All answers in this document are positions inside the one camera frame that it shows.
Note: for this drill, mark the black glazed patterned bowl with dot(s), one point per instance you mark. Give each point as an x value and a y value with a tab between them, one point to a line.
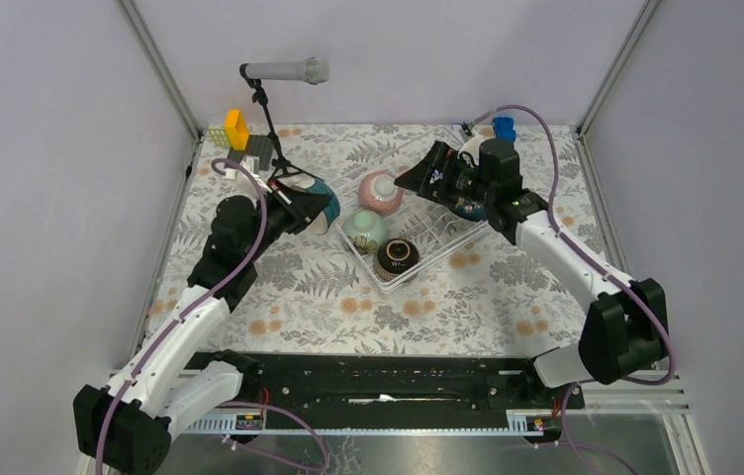
394	258

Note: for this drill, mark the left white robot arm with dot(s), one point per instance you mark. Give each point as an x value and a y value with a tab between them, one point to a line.
129	423

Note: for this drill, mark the black microphone tripod stand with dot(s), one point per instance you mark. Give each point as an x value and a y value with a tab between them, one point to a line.
284	171

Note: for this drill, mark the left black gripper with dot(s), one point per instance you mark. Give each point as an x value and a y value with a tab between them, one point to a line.
301	207

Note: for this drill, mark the yellow toy block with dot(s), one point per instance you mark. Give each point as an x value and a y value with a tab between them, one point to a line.
236	130

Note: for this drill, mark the grey toy baseplate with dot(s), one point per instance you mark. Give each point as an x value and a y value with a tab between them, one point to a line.
259	146

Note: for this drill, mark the grey microphone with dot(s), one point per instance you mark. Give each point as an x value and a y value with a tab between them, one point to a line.
312	71

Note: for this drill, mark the blue toy block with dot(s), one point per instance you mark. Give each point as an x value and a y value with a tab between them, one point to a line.
503	129

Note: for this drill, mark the pink patterned bowl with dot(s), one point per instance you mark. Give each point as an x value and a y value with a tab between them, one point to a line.
379	193

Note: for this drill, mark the teal bowl cream interior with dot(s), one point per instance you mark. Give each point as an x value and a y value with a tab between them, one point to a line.
316	200

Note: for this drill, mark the white wire dish rack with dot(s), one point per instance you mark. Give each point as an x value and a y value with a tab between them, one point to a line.
394	234

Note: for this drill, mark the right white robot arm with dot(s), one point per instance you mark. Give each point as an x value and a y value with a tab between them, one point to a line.
625	325

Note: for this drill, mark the light green toy block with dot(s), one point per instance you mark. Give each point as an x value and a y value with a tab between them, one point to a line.
219	137

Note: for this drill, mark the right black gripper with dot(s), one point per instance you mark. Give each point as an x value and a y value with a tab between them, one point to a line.
443	159

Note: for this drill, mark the light green celadon bowl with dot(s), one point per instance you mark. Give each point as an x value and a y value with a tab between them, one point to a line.
365	230

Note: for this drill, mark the dark blue floral bowl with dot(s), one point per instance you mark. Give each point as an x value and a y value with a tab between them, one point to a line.
470	211

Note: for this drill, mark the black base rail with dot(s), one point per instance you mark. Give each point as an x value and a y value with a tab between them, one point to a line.
358	392

